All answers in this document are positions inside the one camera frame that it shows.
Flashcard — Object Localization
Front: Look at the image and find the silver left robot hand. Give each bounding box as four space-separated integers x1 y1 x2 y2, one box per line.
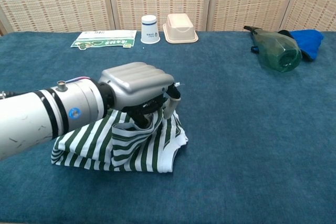
99 62 182 132

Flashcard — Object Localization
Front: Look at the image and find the green striped T-shirt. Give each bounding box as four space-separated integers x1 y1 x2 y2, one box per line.
50 105 189 174

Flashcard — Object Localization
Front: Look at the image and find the white paper cup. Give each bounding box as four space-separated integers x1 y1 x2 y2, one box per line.
140 15 161 44

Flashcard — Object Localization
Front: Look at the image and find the green white flattened carton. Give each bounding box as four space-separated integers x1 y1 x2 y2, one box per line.
70 29 137 51

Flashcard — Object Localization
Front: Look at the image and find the beige takeaway food box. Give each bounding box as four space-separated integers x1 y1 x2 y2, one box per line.
162 13 199 44

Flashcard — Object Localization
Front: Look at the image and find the blue table mat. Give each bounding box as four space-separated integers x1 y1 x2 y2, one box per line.
0 31 336 224

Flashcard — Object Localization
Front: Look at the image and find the blue cloth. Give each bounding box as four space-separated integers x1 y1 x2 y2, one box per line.
278 29 324 62

